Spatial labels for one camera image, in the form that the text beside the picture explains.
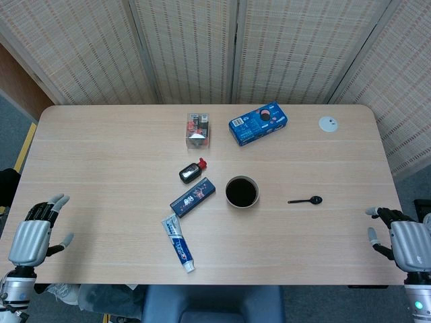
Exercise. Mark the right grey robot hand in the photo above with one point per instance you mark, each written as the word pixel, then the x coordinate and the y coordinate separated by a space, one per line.
pixel 409 242

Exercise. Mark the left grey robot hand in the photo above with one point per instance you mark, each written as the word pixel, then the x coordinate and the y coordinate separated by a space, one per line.
pixel 30 239

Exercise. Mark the small black spoon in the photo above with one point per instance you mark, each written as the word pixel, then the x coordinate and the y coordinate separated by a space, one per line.
pixel 316 200

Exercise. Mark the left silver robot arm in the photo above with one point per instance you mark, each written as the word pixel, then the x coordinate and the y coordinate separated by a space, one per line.
pixel 17 289

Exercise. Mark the white bowl with dark liquid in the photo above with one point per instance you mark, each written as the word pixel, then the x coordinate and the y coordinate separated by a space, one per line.
pixel 242 191

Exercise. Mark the black bulky object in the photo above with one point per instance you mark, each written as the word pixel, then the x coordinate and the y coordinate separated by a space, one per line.
pixel 8 186

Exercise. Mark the white sneaker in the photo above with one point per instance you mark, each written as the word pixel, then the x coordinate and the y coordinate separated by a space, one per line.
pixel 64 294

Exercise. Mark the grey denim trouser leg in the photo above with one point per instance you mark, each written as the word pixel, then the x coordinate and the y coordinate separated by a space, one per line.
pixel 107 301

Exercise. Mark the Crest toothpaste tube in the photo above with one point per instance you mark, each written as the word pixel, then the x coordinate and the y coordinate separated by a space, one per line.
pixel 178 242

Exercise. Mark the brown wooden door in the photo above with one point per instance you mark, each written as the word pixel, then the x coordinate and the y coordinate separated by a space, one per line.
pixel 17 84

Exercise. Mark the woven folding screen panel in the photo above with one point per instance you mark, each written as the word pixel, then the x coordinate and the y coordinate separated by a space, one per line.
pixel 188 50
pixel 303 50
pixel 404 84
pixel 77 50

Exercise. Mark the dark blue slim carton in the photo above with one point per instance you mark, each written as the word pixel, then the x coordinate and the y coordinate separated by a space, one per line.
pixel 192 198

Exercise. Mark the black bottle with red cap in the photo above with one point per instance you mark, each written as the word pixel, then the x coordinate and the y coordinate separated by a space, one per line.
pixel 188 173

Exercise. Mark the blue padded seat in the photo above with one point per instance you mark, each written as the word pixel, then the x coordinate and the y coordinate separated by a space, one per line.
pixel 212 303

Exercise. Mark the blue Oreo cookie box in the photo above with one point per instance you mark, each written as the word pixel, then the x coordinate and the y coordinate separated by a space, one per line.
pixel 256 124

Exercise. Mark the clear plastic box with items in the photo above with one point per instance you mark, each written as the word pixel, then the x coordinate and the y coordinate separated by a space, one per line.
pixel 198 131

